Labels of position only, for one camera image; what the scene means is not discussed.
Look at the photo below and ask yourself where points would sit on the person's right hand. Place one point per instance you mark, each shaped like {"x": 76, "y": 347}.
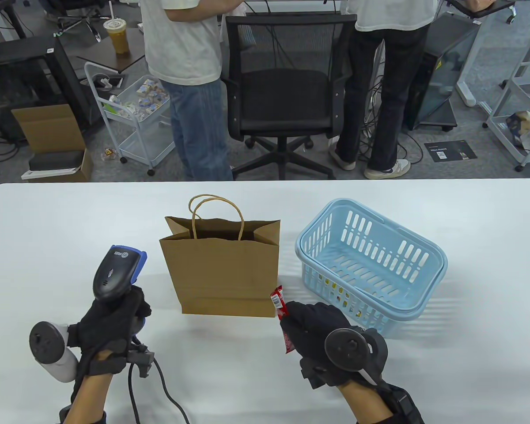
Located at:
{"x": 309, "y": 327}

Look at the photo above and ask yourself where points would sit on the person's left hand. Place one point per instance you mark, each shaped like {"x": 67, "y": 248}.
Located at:
{"x": 106, "y": 331}

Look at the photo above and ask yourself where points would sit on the red instant coffee powder package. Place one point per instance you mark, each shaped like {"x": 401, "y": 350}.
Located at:
{"x": 277, "y": 300}

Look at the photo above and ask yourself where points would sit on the yellow instant coffee powder package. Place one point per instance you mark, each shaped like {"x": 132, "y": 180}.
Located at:
{"x": 335, "y": 289}

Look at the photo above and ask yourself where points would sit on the brown paper bag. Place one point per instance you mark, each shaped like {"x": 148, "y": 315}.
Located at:
{"x": 221, "y": 274}

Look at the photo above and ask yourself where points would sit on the person's right forearm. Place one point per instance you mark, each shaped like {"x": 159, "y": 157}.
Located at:
{"x": 366, "y": 404}

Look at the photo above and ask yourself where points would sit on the person's left forearm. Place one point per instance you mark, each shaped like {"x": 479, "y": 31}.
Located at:
{"x": 88, "y": 402}

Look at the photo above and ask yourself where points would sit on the black and white right controller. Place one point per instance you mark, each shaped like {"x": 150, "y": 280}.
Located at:
{"x": 344, "y": 349}

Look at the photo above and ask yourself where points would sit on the black and white controller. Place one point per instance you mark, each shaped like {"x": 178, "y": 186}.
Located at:
{"x": 48, "y": 344}
{"x": 344, "y": 349}

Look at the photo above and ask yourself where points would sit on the black and white left controller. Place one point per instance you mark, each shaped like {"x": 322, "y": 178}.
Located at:
{"x": 48, "y": 344}

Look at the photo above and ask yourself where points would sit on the light blue plastic basket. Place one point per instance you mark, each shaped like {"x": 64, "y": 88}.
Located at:
{"x": 393, "y": 324}

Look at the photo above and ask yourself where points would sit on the small colourful snack packet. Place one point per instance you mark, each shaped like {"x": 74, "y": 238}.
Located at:
{"x": 109, "y": 154}

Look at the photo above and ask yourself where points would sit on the white rolling cart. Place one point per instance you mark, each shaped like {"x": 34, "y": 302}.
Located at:
{"x": 145, "y": 143}

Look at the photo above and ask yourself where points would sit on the open cardboard box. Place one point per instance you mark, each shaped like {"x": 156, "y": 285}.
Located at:
{"x": 48, "y": 128}

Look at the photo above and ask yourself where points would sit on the black leaflet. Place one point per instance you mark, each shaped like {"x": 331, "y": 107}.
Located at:
{"x": 450, "y": 152}

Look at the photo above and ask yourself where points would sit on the black mesh office chair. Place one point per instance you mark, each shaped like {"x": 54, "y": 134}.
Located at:
{"x": 282, "y": 92}

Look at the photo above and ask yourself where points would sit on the pile of snack packets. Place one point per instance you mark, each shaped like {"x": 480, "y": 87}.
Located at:
{"x": 150, "y": 95}

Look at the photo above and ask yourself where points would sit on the dark side table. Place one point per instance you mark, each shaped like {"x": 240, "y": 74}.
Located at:
{"x": 106, "y": 62}

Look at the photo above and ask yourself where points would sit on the plastic drink cup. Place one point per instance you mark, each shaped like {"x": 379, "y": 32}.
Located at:
{"x": 117, "y": 37}

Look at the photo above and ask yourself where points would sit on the black computer tower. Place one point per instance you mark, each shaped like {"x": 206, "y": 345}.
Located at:
{"x": 446, "y": 66}

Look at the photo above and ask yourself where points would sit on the heap of colourful bags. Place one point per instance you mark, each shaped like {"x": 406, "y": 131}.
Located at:
{"x": 523, "y": 123}

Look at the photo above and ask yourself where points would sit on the grey office chair base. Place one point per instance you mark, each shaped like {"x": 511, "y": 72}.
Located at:
{"x": 77, "y": 22}

